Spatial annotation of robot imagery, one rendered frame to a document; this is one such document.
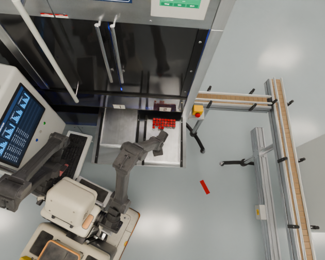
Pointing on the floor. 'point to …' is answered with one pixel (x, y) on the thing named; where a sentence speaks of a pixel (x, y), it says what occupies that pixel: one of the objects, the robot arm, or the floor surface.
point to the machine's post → (208, 52)
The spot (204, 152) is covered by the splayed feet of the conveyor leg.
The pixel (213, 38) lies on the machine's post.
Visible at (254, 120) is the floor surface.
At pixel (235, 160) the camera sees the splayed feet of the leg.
